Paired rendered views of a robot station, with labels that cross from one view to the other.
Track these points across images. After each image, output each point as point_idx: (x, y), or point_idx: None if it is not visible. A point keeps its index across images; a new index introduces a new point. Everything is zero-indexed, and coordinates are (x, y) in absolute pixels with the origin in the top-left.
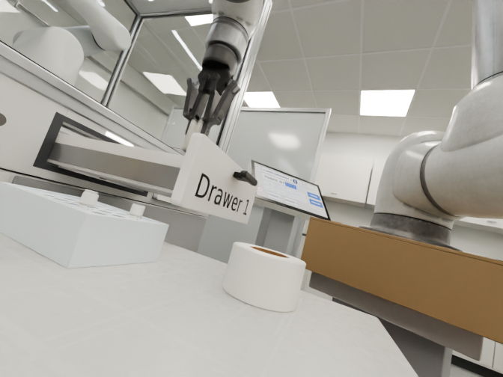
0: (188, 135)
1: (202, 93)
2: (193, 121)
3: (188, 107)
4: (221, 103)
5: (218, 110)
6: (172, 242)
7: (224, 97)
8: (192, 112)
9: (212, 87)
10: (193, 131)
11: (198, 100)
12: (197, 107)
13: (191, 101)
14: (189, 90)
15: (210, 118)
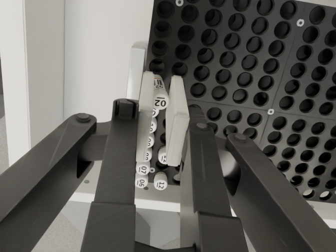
0: (175, 89)
1: (195, 208)
2: (176, 112)
3: (244, 157)
4: (39, 154)
5: (54, 134)
6: (243, 230)
7: (14, 178)
8: (203, 139)
9: (108, 216)
10: (171, 114)
11: (200, 177)
12: (190, 153)
13: (258, 196)
14: (317, 236)
15: (103, 130)
